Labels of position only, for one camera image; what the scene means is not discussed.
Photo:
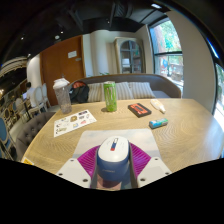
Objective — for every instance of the yellow label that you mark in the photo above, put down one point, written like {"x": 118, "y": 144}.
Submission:
{"x": 27, "y": 161}

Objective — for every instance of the striped cushion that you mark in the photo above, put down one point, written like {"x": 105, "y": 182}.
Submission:
{"x": 122, "y": 90}
{"x": 95, "y": 92}
{"x": 143, "y": 90}

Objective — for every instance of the white sticker sheet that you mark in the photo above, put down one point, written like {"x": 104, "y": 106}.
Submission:
{"x": 73, "y": 123}

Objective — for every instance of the arched glass cabinet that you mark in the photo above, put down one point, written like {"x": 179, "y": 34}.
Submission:
{"x": 130, "y": 56}

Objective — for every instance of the small teal packet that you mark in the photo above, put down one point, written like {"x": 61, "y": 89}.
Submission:
{"x": 158, "y": 123}

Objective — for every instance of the grey curved sofa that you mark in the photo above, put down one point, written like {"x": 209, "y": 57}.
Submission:
{"x": 160, "y": 81}

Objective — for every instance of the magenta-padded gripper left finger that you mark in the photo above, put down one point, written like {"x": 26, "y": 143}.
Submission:
{"x": 71, "y": 171}

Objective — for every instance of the blue padded chairs group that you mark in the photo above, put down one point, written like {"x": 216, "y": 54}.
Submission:
{"x": 5, "y": 130}

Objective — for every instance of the wooden door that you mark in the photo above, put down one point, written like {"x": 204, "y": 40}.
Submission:
{"x": 60, "y": 66}

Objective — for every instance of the white door sign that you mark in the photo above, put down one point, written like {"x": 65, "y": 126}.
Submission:
{"x": 72, "y": 54}

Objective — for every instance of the person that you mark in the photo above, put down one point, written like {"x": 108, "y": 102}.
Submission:
{"x": 30, "y": 93}

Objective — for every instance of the large window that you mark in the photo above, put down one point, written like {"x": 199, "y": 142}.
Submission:
{"x": 170, "y": 56}
{"x": 220, "y": 96}

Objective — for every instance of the green drink can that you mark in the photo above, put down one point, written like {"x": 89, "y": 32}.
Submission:
{"x": 110, "y": 96}

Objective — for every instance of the black backpack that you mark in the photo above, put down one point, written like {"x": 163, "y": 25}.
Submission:
{"x": 79, "y": 93}

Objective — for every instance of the clear shaker bottle white lid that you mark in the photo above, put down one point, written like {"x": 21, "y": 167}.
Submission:
{"x": 63, "y": 98}

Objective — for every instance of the white dining chair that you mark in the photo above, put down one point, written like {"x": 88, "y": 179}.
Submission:
{"x": 39, "y": 100}
{"x": 45, "y": 95}

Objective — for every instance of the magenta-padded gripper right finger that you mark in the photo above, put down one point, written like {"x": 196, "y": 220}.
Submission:
{"x": 153, "y": 170}

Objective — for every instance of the small black red box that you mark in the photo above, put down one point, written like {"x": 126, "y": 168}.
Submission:
{"x": 139, "y": 110}

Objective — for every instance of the white and blue computer mouse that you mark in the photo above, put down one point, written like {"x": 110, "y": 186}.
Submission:
{"x": 113, "y": 156}

